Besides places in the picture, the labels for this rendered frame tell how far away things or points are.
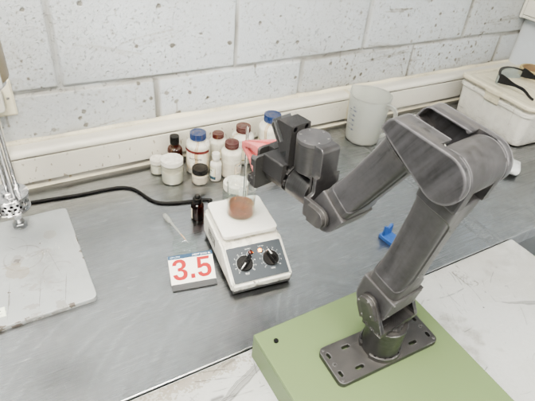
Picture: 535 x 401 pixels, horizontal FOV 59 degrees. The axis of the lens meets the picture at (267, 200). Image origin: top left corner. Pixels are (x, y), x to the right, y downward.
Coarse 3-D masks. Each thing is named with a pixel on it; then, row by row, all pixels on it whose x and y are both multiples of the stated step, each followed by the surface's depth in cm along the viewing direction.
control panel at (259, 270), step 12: (276, 240) 97; (228, 252) 94; (240, 252) 94; (252, 252) 95; (264, 252) 96; (276, 252) 96; (264, 264) 95; (276, 264) 95; (240, 276) 92; (252, 276) 93; (264, 276) 94
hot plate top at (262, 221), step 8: (224, 200) 103; (256, 200) 104; (208, 208) 101; (216, 208) 100; (224, 208) 101; (256, 208) 102; (264, 208) 102; (216, 216) 98; (224, 216) 98; (256, 216) 99; (264, 216) 100; (216, 224) 97; (224, 224) 96; (232, 224) 97; (240, 224) 97; (248, 224) 97; (256, 224) 97; (264, 224) 97; (272, 224) 98; (224, 232) 94; (232, 232) 95; (240, 232) 95; (248, 232) 95; (256, 232) 96
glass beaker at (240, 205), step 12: (228, 180) 96; (240, 180) 98; (228, 192) 95; (240, 192) 93; (252, 192) 94; (228, 204) 96; (240, 204) 95; (252, 204) 96; (228, 216) 98; (240, 216) 97; (252, 216) 99
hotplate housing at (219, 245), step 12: (204, 216) 104; (204, 228) 106; (216, 228) 98; (216, 240) 97; (228, 240) 95; (240, 240) 96; (252, 240) 96; (264, 240) 97; (216, 252) 99; (228, 264) 93; (288, 264) 96; (228, 276) 92; (276, 276) 95; (288, 276) 96; (240, 288) 92; (252, 288) 94
